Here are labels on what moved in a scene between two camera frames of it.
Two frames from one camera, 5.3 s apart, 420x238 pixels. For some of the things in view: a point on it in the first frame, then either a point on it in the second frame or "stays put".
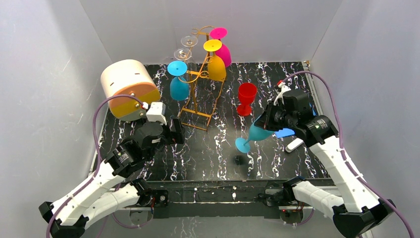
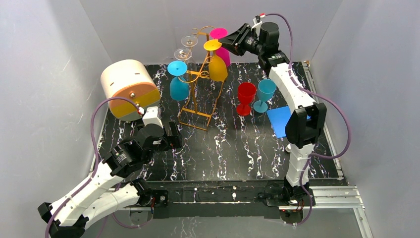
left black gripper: x=177 y=129 stays put
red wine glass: x=247 y=92 stays put
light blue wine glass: x=255 y=133 to x=266 y=90
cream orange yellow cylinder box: x=129 y=77 stays put
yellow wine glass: x=216 y=71 stays put
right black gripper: x=267 y=118 to x=238 y=40
